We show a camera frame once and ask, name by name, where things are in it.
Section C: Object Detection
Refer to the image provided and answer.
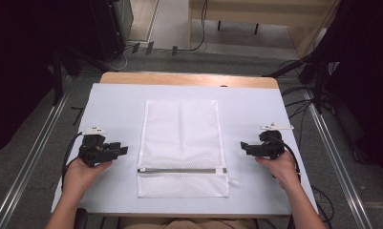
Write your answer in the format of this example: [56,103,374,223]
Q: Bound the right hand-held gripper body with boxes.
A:
[251,121,295,160]

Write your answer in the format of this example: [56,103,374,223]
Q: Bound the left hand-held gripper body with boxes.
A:
[77,126,115,168]

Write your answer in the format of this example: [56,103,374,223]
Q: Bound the white mesh laundry bag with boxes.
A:
[137,99,231,199]

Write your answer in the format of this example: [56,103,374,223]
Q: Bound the person's right hand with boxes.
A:
[254,151,302,193]

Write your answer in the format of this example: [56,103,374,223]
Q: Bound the person's left hand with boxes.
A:
[62,156,114,198]

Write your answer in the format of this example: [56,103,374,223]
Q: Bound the white table cover sheet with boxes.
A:
[51,82,319,217]

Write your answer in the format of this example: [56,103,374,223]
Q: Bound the black chair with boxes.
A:
[74,207,89,229]

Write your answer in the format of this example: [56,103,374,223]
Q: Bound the black metal stand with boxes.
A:
[264,53,331,115]
[50,47,85,107]

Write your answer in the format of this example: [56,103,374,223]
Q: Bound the black cabinet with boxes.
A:
[89,0,135,63]

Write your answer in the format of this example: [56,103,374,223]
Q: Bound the light wooden bench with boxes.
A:
[187,0,341,59]

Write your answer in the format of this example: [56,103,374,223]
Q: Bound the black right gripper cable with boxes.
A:
[268,135,303,184]

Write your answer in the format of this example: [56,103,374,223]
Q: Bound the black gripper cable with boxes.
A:
[268,135,303,184]
[61,132,84,193]

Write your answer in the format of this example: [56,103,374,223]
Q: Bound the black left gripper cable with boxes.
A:
[61,132,84,193]

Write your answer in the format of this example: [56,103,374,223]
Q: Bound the black floor cables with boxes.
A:
[280,85,314,141]

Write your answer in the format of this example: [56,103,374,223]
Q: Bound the metal floor rail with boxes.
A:
[303,89,374,229]
[0,92,71,229]

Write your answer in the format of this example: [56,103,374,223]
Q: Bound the black hanging cable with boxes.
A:
[172,0,209,55]

